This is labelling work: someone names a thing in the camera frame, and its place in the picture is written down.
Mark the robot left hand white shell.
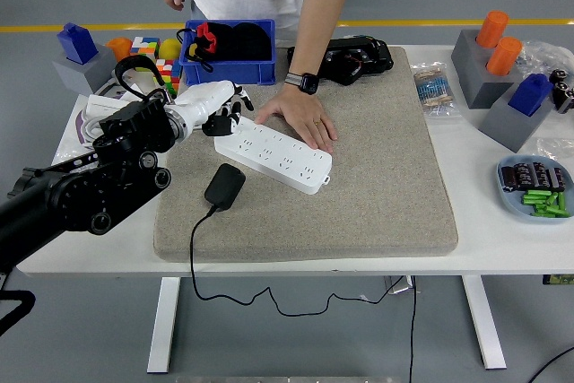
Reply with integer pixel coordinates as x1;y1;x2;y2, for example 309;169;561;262
175;80;256;138

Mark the person's left hand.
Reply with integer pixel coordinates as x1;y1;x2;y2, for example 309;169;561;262
254;84;339;154

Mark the white power strip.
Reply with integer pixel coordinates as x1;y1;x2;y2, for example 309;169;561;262
213;116;334;196

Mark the black plug adapter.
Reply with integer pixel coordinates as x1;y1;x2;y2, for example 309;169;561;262
204;162;248;212

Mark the thin black plug cord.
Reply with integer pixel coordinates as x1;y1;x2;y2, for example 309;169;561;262
189;205;407;318

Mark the blue plastic bin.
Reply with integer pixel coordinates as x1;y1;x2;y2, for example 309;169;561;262
178;18;278;87

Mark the black wristwatch striped band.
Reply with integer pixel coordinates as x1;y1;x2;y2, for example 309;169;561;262
283;71;320;96

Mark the scrambled Rubik's cube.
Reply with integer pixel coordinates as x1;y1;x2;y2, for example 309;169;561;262
153;58;184;97
129;36;161;73

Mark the red and black clip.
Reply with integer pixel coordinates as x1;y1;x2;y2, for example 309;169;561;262
196;22;219;55

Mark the yellow ball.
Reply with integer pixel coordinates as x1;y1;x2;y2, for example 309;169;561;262
160;38;184;61

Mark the black cloth pouch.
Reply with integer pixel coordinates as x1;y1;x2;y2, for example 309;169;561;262
196;22;274;64

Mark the orange cone piece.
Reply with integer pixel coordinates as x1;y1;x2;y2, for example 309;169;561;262
105;37;135;64

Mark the grey-brown mat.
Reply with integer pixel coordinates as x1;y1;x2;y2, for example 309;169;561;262
152;45;460;263

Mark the black device housing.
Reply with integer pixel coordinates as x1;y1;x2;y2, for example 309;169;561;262
286;35;395;86

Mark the white rectangular box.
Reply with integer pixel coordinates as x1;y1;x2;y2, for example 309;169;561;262
86;94;131;118

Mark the blue house-shaped block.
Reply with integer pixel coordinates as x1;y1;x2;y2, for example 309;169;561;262
508;73;555;118
57;22;100;65

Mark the bag of resistors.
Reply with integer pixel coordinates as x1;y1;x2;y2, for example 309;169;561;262
411;62;463;126

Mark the grey two-hole holder block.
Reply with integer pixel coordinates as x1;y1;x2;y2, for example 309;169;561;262
450;29;524;110

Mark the orange cylinder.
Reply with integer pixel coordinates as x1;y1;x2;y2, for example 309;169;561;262
475;10;511;48
486;36;524;77

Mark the black capacitor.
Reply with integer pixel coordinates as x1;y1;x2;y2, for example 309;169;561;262
514;162;535;189
500;166;517;194
531;161;551;189
547;167;566;193

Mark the pale blue plate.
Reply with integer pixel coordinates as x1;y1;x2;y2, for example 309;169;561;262
496;154;574;225

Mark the white table leg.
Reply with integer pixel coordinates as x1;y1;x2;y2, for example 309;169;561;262
146;275;183;374
461;274;508;370

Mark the clear plastic bag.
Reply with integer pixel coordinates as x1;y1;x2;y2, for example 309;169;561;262
536;136;574;164
515;39;564;79

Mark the white square switch panel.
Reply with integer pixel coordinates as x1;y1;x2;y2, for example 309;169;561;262
121;81;154;102

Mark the clear plastic bracket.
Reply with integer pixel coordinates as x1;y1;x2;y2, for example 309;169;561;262
384;275;414;297

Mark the black hanging cable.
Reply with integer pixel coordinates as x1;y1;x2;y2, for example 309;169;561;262
407;275;419;383

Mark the black floor cable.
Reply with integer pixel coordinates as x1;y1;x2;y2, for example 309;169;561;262
526;345;574;383

